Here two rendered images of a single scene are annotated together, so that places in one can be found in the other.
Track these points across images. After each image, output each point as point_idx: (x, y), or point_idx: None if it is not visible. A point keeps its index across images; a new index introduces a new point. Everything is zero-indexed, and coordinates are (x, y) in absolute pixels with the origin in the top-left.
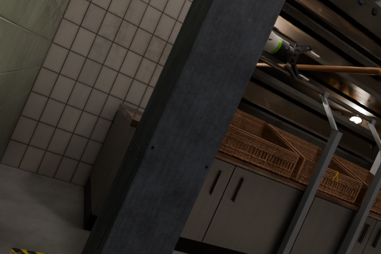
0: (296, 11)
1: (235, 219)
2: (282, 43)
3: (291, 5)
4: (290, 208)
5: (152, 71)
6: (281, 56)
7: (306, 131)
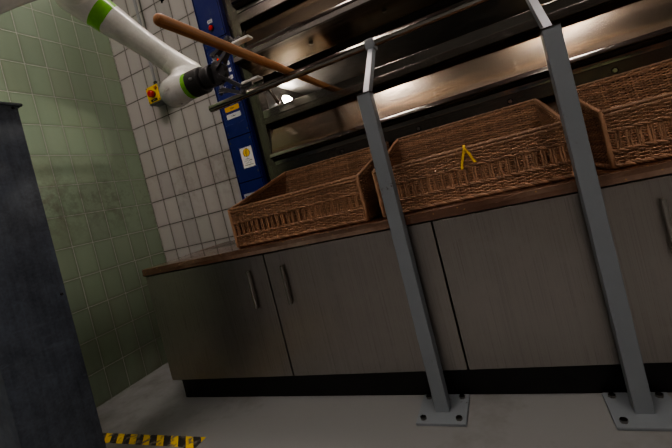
0: None
1: (316, 326)
2: (184, 78)
3: None
4: (395, 269)
5: (231, 190)
6: (199, 90)
7: (481, 94)
